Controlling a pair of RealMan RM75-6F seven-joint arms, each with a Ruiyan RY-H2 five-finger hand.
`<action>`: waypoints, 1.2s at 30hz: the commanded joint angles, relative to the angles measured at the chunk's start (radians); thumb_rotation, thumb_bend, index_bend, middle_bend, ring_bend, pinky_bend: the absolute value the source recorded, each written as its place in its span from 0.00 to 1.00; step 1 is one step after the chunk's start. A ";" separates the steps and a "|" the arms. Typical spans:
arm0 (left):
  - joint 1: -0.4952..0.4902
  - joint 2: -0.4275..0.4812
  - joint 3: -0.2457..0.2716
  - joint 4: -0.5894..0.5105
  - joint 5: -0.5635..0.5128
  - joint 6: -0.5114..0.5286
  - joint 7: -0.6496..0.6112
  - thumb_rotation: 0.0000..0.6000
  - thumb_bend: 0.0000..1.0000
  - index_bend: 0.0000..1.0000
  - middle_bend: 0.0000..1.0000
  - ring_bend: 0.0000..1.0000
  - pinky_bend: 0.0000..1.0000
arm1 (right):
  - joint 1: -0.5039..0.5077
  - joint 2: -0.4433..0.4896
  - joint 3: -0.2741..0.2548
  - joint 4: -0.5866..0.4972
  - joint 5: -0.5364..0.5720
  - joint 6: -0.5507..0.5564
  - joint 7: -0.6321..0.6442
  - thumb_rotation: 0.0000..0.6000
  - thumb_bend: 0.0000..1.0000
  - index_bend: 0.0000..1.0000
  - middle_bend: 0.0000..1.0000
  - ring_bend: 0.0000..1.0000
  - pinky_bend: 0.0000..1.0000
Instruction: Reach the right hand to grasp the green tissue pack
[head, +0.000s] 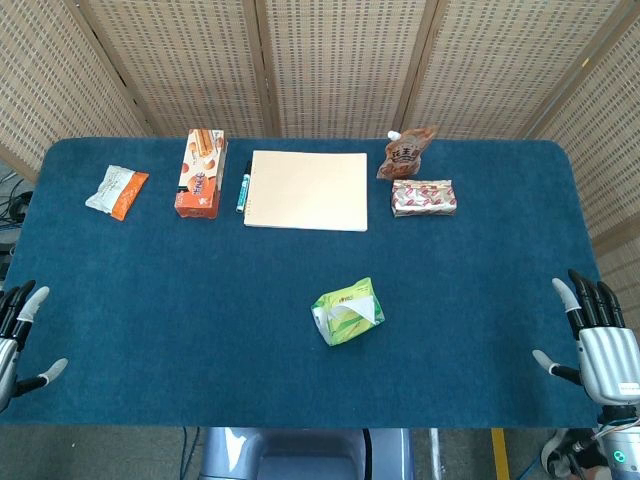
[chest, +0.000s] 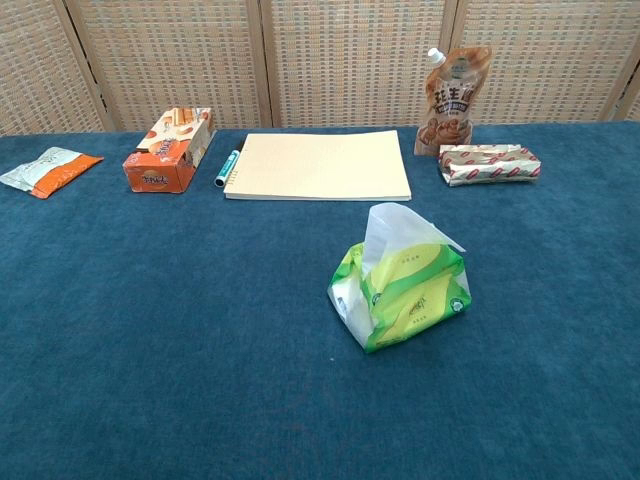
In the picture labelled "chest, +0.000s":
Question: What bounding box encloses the brown spouted sauce pouch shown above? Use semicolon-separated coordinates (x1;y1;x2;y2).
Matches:
413;45;492;157

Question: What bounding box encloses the orange wafer biscuit box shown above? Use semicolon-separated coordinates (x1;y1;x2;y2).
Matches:
122;106;217;194

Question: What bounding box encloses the beige spiral notepad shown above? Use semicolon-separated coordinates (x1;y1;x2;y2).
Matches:
223;129;413;203

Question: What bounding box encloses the teal marker pen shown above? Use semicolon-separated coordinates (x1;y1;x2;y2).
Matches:
214;148;241;189

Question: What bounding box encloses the woven folding screen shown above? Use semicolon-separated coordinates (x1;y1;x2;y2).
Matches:
0;0;640;138

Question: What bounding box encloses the red patterned wrapped package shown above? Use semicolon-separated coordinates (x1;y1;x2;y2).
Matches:
438;143;543;188

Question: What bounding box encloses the green yellow tissue pack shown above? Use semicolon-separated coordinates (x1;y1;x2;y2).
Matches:
327;241;473;355

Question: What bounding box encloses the white tissue sheet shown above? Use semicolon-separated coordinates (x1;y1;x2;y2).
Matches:
360;203;467;276

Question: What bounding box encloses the orange white snack packet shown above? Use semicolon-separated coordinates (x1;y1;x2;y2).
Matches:
0;146;105;200

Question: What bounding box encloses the blue table cloth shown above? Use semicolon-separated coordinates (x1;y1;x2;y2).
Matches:
0;119;640;480

